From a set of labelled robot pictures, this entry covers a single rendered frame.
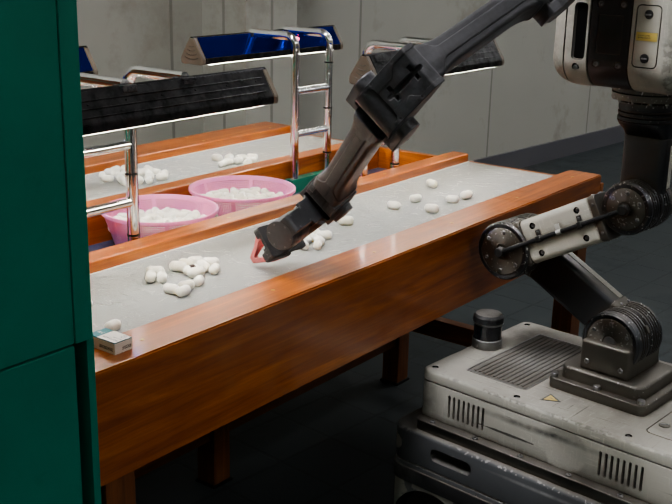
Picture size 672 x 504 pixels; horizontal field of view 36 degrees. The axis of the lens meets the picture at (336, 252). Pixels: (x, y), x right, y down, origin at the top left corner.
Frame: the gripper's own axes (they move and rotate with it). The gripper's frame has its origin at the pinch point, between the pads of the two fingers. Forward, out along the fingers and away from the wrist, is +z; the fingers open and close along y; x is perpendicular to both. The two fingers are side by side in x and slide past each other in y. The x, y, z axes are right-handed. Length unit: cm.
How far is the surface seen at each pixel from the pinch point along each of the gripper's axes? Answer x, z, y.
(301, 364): 23.7, -7.9, 10.9
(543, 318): 40, 70, -198
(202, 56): -64, 31, -52
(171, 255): -10.0, 15.4, 5.1
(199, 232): -13.3, 16.1, -5.8
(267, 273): 4.3, -2.1, 1.1
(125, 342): 10, -15, 50
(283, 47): -65, 31, -85
